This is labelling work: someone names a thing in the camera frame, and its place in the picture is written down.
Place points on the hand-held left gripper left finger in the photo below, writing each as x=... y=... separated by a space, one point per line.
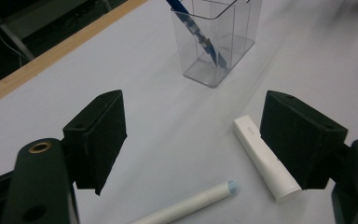
x=98 y=143

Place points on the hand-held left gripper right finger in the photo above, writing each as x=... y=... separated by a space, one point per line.
x=298 y=140

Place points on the thick white marker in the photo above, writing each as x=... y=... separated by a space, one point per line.
x=261 y=155

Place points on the white pen with blue tip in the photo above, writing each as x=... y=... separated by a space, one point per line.
x=192 y=203

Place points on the clear plastic pen holder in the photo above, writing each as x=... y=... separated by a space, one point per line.
x=230 y=40

